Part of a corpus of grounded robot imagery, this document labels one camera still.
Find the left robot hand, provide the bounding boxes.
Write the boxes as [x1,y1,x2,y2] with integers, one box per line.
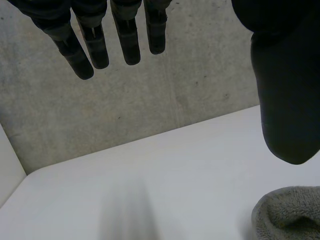
[4,0,320,166]

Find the grey towel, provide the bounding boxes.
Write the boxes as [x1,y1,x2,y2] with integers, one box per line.
[251,185,320,240]

